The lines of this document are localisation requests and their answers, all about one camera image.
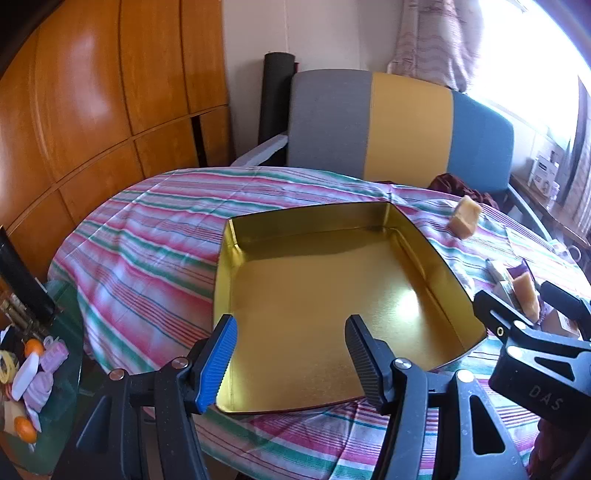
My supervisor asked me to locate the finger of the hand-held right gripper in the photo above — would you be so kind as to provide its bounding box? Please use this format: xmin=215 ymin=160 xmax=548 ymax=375
xmin=473 ymin=290 xmax=536 ymax=344
xmin=540 ymin=281 xmax=591 ymax=340

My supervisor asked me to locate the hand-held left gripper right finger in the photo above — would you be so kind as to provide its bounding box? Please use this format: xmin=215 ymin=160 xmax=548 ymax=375
xmin=345 ymin=315 xmax=532 ymax=480

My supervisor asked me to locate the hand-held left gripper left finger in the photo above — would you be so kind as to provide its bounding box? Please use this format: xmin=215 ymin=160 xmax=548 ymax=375
xmin=53 ymin=314 xmax=238 ymax=480

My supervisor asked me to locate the cream cardboard box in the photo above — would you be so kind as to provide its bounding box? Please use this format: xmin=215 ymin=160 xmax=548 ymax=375
xmin=540 ymin=308 xmax=581 ymax=339

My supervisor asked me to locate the green and white box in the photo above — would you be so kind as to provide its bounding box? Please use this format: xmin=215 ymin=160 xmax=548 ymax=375
xmin=493 ymin=277 xmax=517 ymax=306

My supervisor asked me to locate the large yellow sponge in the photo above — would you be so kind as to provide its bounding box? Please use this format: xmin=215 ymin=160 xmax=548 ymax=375
xmin=505 ymin=270 xmax=541 ymax=324

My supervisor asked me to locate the gold metal tin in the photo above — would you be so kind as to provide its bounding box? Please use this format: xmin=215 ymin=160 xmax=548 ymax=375
xmin=212 ymin=200 xmax=488 ymax=416

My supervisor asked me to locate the small yellow sponge block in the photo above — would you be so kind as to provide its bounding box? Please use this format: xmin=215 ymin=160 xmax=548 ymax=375
xmin=447 ymin=195 xmax=483 ymax=240

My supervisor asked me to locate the purple packet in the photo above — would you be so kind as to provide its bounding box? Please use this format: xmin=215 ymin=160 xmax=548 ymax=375
xmin=505 ymin=258 xmax=539 ymax=282

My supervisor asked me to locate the wooden desk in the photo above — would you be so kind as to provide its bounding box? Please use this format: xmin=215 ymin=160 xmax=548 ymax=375
xmin=508 ymin=171 xmax=591 ymax=250

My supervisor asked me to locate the white printed box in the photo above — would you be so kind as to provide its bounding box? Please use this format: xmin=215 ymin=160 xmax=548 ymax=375
xmin=529 ymin=143 xmax=566 ymax=199

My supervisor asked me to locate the dark red cloth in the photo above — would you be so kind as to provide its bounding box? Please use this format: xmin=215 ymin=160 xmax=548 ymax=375
xmin=429 ymin=173 xmax=499 ymax=208

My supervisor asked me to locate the striped tablecloth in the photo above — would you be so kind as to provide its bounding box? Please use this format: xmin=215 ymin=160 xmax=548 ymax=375
xmin=48 ymin=167 xmax=591 ymax=478

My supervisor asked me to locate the grey yellow blue chair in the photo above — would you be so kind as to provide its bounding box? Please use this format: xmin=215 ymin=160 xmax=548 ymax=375
xmin=231 ymin=69 xmax=555 ymax=241

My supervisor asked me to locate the black rolled mat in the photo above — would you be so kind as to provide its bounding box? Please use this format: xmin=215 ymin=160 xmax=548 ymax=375
xmin=259 ymin=52 xmax=296 ymax=148

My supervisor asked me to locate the patterned curtain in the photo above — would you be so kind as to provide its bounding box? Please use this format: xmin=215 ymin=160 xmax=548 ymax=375
xmin=388 ymin=0 xmax=485 ymax=90

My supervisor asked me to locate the wooden wardrobe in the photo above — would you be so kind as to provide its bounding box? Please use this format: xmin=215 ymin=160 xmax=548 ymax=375
xmin=0 ymin=0 xmax=232 ymax=287

